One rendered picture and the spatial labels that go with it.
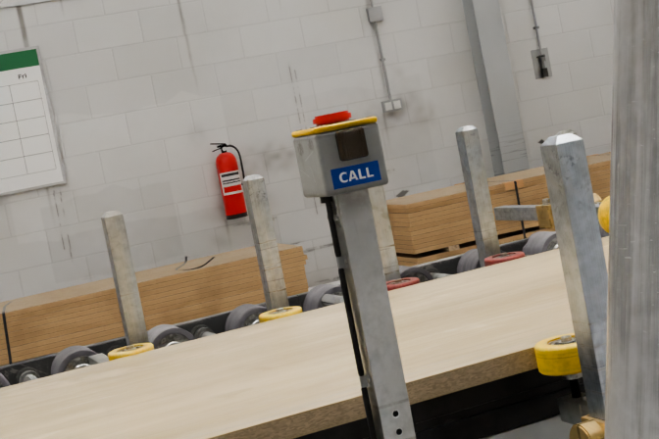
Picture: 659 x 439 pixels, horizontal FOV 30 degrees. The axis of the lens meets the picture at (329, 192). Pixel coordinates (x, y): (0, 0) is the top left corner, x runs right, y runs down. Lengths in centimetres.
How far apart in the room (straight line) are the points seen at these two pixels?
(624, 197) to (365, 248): 41
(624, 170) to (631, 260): 6
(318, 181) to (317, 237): 755
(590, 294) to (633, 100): 50
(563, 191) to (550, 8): 822
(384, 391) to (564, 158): 32
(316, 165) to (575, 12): 847
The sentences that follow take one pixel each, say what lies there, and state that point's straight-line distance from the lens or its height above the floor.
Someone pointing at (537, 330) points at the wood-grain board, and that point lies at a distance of 166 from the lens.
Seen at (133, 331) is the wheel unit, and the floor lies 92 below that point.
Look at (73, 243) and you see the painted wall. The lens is 847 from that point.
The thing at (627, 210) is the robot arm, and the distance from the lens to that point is 90.
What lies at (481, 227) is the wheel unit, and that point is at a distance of 254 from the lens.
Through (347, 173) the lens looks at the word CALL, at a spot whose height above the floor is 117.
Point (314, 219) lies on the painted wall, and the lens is 877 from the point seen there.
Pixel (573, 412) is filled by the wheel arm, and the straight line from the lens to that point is 154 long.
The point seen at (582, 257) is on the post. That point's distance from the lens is 137.
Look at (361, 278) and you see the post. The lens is 125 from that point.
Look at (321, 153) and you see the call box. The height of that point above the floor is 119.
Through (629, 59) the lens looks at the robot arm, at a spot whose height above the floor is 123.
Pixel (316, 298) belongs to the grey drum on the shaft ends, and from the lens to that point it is 285.
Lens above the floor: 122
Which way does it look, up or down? 3 degrees down
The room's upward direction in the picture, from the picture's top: 11 degrees counter-clockwise
